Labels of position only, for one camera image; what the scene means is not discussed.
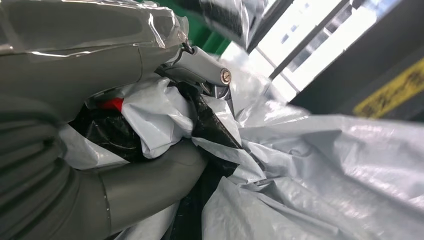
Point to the black inbound scanner machine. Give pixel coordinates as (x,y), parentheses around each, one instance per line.
(364,76)

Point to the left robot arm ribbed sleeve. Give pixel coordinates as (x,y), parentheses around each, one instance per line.
(26,172)

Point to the grey package with red print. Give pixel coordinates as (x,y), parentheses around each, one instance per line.
(228,20)

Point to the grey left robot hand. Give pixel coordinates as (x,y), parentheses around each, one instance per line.
(82,43)

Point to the white-grey plastic package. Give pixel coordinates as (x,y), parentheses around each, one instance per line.
(314,165)

